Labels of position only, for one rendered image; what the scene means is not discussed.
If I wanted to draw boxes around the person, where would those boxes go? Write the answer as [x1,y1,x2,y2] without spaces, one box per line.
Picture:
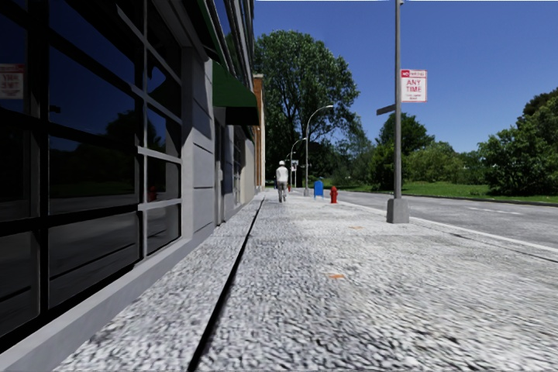
[275,160,290,204]

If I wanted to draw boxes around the grey street lamp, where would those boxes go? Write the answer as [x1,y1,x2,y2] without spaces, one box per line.
[288,137,308,191]
[303,104,335,197]

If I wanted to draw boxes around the red brick building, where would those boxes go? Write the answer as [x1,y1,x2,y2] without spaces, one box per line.
[253,73,267,191]

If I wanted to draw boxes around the tree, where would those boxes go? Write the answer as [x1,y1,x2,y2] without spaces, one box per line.
[254,29,370,189]

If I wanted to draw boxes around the pale concrete building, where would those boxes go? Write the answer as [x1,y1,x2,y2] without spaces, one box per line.
[0,0,260,365]

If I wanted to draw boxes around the trees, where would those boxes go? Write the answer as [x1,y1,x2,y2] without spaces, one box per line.
[332,81,558,197]

